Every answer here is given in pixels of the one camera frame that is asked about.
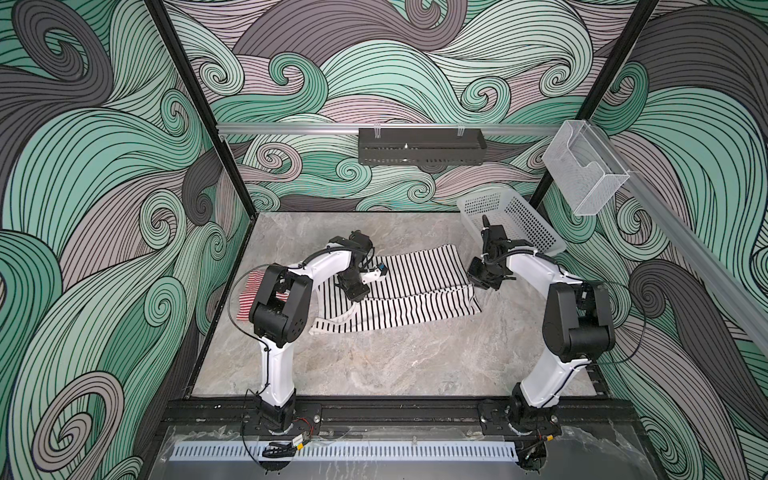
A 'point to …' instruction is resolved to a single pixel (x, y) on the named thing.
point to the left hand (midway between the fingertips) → (356, 293)
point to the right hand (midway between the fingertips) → (471, 280)
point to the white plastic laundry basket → (516, 217)
